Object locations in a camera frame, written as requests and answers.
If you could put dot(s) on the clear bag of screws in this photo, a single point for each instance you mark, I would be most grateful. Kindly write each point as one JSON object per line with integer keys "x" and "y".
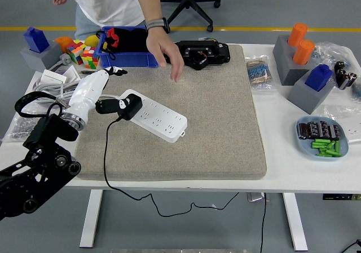
{"x": 19, "y": 129}

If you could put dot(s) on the crumpled clear plastic bag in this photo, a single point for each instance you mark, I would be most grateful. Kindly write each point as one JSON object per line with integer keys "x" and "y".
{"x": 327, "y": 51}

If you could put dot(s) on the light blue plate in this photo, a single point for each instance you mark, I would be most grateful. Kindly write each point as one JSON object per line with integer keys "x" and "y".
{"x": 307, "y": 148}

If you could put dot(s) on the black capacitor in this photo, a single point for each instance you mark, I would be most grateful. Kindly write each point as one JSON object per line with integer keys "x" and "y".
{"x": 324, "y": 129}
{"x": 303, "y": 130}
{"x": 334, "y": 132}
{"x": 313, "y": 129}

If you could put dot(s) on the person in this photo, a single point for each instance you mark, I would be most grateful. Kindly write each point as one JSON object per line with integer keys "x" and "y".
{"x": 107, "y": 2}

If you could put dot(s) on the colourful puzzle cube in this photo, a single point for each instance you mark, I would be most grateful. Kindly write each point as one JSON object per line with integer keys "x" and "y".
{"x": 75, "y": 50}
{"x": 90, "y": 57}

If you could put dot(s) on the clear bag of resistors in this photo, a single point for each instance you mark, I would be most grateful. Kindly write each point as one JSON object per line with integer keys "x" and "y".
{"x": 259, "y": 72}

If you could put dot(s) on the clear bag white part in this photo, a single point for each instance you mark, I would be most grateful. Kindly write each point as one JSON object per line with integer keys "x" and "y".
{"x": 353, "y": 129}

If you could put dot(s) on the yellow ball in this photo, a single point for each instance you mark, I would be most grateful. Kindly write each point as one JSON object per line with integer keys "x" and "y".
{"x": 91, "y": 41}

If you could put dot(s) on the blue plastic bin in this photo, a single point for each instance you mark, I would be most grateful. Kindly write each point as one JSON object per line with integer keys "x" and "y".
{"x": 129, "y": 60}

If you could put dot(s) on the orange cylinder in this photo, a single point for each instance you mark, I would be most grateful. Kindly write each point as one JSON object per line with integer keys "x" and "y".
{"x": 297, "y": 34}
{"x": 303, "y": 52}

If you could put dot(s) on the grey-brown mat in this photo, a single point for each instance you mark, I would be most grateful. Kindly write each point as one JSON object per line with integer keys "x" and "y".
{"x": 203, "y": 140}

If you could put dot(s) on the white table leg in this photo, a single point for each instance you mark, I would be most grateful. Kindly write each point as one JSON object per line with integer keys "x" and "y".
{"x": 90, "y": 219}
{"x": 295, "y": 222}

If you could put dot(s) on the grey two-hole block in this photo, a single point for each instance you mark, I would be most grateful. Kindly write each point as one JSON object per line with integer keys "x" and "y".
{"x": 282, "y": 64}

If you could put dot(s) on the grey block holder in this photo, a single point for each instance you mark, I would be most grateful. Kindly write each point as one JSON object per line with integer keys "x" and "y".
{"x": 43, "y": 58}
{"x": 305, "y": 98}

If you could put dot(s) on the black electronic device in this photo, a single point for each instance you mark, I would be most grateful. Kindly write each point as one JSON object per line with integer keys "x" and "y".
{"x": 208, "y": 54}

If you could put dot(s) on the white square card box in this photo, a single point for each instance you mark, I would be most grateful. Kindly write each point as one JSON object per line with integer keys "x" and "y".
{"x": 72, "y": 72}

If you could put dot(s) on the large dark capacitor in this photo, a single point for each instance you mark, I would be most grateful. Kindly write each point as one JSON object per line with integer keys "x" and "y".
{"x": 349, "y": 79}
{"x": 339, "y": 72}

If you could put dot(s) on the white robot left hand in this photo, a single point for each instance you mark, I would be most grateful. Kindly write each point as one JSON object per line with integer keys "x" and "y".
{"x": 87, "y": 92}

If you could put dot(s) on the black cloth pouch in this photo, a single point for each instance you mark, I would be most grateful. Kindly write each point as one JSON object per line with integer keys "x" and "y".
{"x": 135, "y": 40}

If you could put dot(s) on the orange cup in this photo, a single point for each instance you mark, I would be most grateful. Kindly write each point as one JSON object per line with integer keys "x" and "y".
{"x": 63, "y": 42}

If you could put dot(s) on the blue block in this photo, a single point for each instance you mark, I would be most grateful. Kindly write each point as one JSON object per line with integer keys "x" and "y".
{"x": 319, "y": 77}
{"x": 36, "y": 40}

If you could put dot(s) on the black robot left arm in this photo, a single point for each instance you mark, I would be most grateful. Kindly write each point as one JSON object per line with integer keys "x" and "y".
{"x": 48, "y": 134}

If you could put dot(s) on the person's left hand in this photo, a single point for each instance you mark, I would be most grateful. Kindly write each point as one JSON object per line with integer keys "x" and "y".
{"x": 162, "y": 46}

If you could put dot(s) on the white power strip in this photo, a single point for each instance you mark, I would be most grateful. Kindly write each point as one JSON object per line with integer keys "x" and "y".
{"x": 163, "y": 120}

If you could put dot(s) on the grey metal bracket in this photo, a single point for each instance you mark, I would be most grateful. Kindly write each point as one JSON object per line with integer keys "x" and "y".
{"x": 255, "y": 197}

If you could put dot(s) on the grey black wristwatch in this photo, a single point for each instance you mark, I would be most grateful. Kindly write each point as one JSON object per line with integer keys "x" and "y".
{"x": 156, "y": 24}

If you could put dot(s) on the black table control panel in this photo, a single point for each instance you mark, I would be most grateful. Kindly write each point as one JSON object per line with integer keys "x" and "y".
{"x": 339, "y": 197}

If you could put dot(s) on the small black stick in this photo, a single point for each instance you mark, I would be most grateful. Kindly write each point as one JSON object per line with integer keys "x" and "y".
{"x": 87, "y": 72}

